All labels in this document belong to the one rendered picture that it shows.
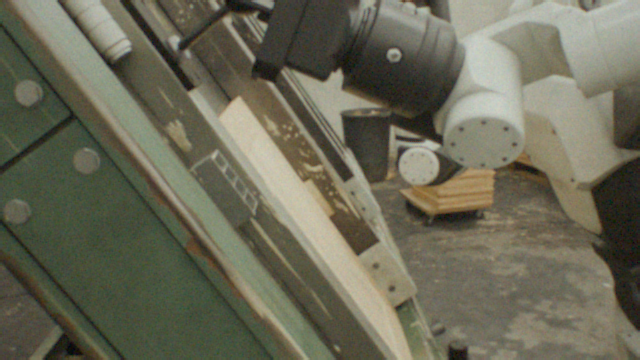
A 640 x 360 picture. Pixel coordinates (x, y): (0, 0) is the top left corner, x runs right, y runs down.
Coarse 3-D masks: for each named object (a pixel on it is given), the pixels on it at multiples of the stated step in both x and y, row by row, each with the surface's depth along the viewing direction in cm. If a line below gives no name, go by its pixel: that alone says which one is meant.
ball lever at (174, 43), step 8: (224, 0) 52; (224, 8) 53; (232, 8) 52; (240, 8) 51; (248, 8) 51; (216, 16) 54; (224, 16) 54; (200, 24) 55; (208, 24) 55; (192, 32) 56; (200, 32) 56; (168, 40) 57; (176, 40) 58; (184, 40) 57; (192, 40) 56; (176, 48) 57; (184, 48) 57; (176, 56) 57; (184, 56) 58
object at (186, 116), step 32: (128, 32) 55; (128, 64) 56; (160, 64) 56; (160, 96) 57; (192, 96) 58; (192, 128) 58; (224, 128) 62; (192, 160) 59; (256, 192) 60; (256, 224) 61; (288, 224) 61; (288, 256) 62; (320, 256) 66; (320, 288) 63; (320, 320) 63; (352, 320) 64; (352, 352) 65; (384, 352) 65
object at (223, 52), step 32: (160, 0) 95; (192, 0) 95; (224, 32) 97; (224, 64) 98; (256, 96) 99; (288, 128) 101; (288, 160) 102; (320, 160) 102; (352, 224) 106; (384, 256) 107; (384, 288) 109
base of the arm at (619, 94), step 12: (636, 84) 67; (624, 96) 70; (636, 96) 67; (624, 108) 70; (636, 108) 66; (624, 120) 69; (636, 120) 66; (624, 132) 69; (636, 132) 67; (624, 144) 70; (636, 144) 70
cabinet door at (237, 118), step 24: (240, 120) 86; (240, 144) 75; (264, 144) 94; (264, 168) 82; (288, 168) 99; (288, 192) 87; (312, 216) 93; (312, 240) 81; (336, 240) 99; (336, 264) 86; (360, 264) 105; (360, 288) 92; (384, 312) 98; (384, 336) 85
